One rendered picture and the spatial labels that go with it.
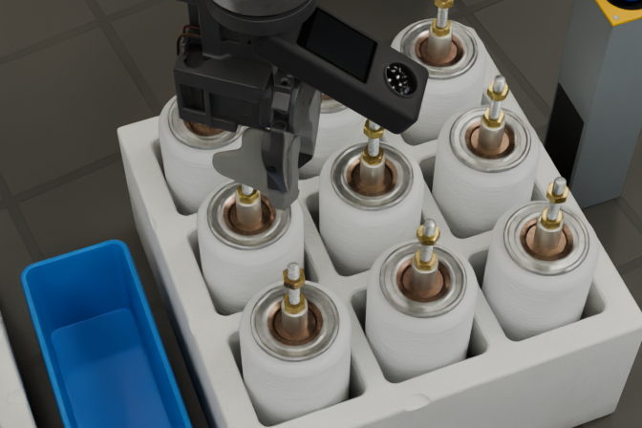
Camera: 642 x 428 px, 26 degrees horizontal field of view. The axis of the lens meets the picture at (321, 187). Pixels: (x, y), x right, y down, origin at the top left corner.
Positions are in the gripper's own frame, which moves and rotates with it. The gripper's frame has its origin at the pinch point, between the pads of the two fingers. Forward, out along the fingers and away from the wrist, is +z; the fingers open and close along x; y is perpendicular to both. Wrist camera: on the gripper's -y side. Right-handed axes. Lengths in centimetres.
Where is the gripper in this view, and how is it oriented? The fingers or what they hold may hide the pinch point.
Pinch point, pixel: (299, 178)
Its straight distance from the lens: 100.4
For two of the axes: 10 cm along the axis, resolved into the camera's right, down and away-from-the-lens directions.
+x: -2.8, 7.8, -5.5
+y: -9.6, -2.3, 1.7
